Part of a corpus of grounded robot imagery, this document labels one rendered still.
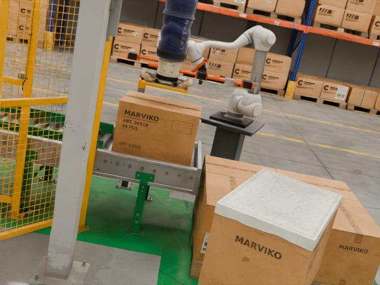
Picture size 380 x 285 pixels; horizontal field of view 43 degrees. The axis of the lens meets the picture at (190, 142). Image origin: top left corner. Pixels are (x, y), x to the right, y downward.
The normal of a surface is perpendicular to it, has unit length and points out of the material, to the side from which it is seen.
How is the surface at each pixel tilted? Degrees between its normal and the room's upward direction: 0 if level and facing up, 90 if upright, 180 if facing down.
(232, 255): 90
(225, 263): 90
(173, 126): 90
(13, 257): 0
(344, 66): 90
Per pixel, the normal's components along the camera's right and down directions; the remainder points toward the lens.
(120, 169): -0.02, 0.29
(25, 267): 0.20, -0.94
